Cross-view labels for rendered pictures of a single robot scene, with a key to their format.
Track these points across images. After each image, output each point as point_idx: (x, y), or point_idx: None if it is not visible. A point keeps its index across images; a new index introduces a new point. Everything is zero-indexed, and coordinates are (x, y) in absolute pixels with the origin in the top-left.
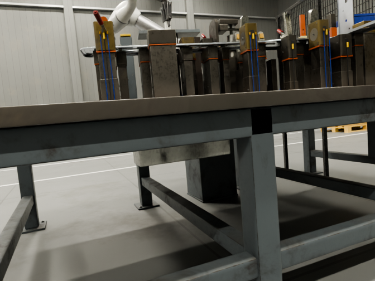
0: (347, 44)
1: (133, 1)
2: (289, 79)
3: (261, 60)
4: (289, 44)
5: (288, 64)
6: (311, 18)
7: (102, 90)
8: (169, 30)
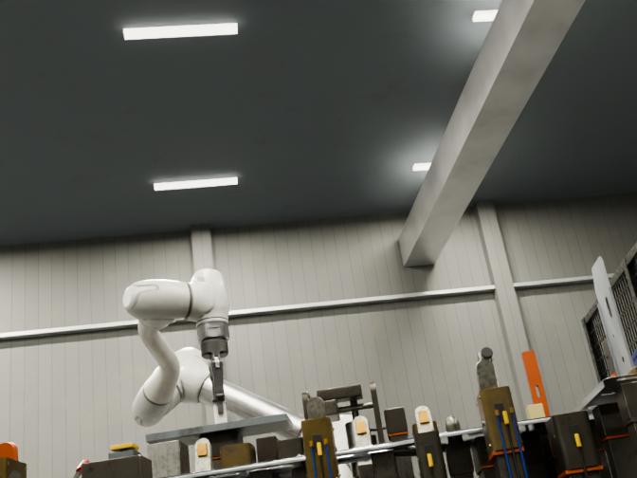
0: (575, 439)
1: (164, 361)
2: None
3: None
4: (421, 456)
5: None
6: (480, 383)
7: None
8: (127, 460)
